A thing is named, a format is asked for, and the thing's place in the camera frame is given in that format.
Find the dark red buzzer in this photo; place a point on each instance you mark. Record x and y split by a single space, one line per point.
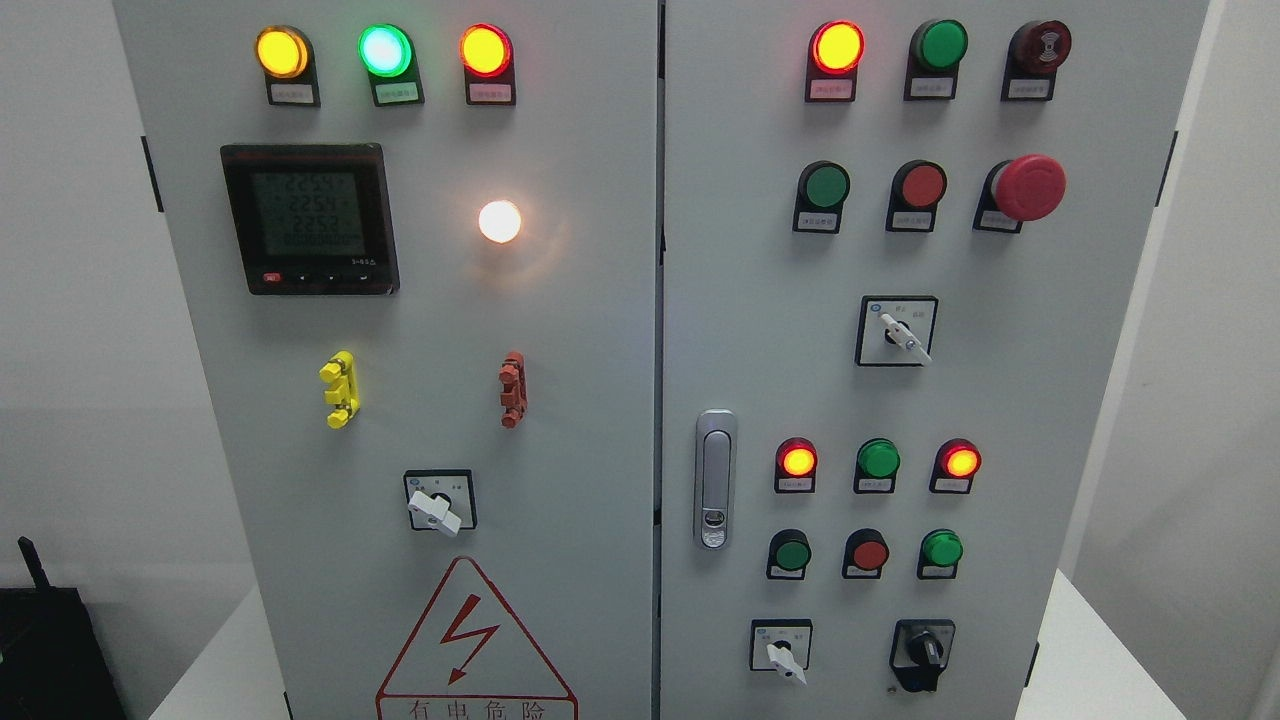
1035 52

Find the red push button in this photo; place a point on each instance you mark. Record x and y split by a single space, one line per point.
915 193
865 554

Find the grey left cabinet door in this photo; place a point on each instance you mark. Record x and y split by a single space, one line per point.
564 501

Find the red lamp lower right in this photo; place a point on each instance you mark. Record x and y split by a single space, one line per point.
957 462

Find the grey cabinet door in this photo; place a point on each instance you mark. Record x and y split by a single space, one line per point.
564 501
763 321

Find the white-handled left selector switch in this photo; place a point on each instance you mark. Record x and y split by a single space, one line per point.
442 500

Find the red lit lamp lower left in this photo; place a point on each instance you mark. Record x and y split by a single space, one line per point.
795 467

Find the green push button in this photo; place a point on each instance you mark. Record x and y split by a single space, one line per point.
822 189
788 555

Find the yellow indicator lamp top left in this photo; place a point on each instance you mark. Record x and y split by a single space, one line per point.
288 62

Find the white-handled lower selector switch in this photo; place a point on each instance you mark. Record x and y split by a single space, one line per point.
782 647

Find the red push button lower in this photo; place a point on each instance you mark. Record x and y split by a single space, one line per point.
865 554

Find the white glowing indicator lamp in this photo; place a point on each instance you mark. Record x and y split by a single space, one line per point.
500 221

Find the red emergency stop mushroom button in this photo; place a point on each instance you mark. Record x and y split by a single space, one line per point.
1018 191

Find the white-handled selector switch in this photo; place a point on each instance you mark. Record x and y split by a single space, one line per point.
896 330
442 500
782 647

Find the red push button upper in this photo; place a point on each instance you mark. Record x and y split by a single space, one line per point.
915 193

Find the silver door lock handle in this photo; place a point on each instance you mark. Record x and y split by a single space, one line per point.
715 452

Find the green indicator lamp top right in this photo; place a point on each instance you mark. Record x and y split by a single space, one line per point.
935 52

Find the green lamp lower middle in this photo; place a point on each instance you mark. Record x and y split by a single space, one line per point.
876 467

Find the black device with antenna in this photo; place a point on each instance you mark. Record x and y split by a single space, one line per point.
52 666

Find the green lamp bottom right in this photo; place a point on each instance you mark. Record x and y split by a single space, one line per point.
940 553

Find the red lightning warning sticker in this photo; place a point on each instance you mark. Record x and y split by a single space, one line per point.
469 656

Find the black digital power meter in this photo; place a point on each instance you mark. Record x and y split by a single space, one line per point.
312 218

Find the black knob rotary switch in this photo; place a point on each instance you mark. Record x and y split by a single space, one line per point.
920 651

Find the yellow terminal connector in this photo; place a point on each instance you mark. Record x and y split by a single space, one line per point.
341 392

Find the green lit indicator lamp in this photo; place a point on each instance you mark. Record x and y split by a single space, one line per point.
391 65

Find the grey right cabinet door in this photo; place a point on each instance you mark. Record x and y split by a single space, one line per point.
763 321

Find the red terminal connector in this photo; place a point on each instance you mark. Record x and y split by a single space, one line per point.
513 389

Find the white-handled upper selector switch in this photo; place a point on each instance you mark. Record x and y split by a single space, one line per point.
896 330

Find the red lit lamp right door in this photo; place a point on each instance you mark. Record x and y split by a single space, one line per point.
832 60

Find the green push button upper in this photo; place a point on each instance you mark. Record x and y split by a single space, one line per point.
822 189

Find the red-ringed yellow indicator lamp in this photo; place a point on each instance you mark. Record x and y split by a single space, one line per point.
488 61

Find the green push button lower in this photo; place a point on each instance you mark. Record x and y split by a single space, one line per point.
788 555

